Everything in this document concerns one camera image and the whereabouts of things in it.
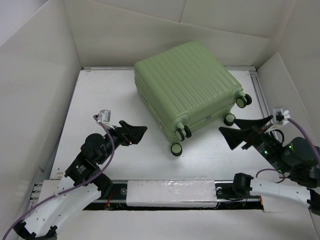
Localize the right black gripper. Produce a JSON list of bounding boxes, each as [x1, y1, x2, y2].
[[216, 114, 288, 173]]

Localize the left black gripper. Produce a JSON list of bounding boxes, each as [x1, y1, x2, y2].
[[97, 120, 147, 164]]

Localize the green hard-shell suitcase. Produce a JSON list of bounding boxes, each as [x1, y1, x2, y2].
[[133, 40, 252, 156]]

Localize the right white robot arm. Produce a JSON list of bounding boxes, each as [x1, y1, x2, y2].
[[219, 113, 320, 215]]

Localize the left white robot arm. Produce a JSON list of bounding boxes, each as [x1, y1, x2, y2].
[[12, 120, 148, 240]]

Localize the white foam block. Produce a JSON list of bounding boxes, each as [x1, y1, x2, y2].
[[126, 179, 218, 208]]

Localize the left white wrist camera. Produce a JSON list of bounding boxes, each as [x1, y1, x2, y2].
[[93, 109, 113, 128]]

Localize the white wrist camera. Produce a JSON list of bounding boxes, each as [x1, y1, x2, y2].
[[271, 106, 291, 131], [93, 109, 113, 128]]

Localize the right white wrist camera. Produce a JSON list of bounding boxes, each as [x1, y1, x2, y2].
[[271, 106, 291, 131]]

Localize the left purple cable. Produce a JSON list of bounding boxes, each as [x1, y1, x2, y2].
[[0, 114, 116, 240]]

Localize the metal base rail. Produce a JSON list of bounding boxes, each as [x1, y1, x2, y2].
[[34, 179, 264, 214]]

